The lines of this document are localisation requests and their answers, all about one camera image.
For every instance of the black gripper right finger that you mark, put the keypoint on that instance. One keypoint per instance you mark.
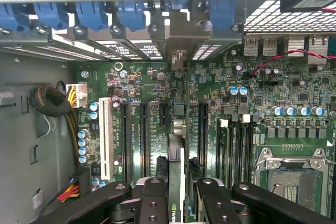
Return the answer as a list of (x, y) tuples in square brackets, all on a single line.
[(215, 203)]

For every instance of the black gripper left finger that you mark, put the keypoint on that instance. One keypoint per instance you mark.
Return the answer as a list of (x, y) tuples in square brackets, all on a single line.
[(155, 203)]

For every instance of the black RAM slot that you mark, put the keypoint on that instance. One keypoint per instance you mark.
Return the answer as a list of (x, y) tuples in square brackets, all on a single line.
[(234, 155), (250, 150), (243, 153), (223, 155)]

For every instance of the long black expansion slot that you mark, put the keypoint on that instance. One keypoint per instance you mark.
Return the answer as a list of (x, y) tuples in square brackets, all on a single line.
[(145, 140), (126, 140), (203, 140)]

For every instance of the CPU socket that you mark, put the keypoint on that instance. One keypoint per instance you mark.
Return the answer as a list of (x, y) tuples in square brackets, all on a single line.
[(294, 182)]

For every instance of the white expansion slot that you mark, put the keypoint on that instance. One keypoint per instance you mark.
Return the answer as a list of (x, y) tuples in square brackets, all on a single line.
[(105, 134)]

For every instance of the short black expansion slot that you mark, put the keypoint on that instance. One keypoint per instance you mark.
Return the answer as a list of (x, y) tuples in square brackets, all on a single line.
[(164, 113)]

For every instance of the green motherboard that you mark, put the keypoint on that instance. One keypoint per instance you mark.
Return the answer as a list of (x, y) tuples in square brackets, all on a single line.
[(223, 82)]

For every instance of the white power connector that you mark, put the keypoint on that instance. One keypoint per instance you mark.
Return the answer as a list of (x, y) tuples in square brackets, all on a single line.
[(78, 95)]

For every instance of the metal USB port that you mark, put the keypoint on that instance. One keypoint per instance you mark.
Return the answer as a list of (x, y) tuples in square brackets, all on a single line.
[(270, 47), (252, 47)]

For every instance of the blue slot clip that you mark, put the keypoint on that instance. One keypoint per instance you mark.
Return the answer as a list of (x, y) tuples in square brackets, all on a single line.
[(51, 15), (221, 14), (176, 4), (10, 16), (92, 15), (131, 15)]

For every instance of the black open PC case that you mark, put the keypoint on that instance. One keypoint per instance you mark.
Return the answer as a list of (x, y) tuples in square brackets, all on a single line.
[(15, 40)]

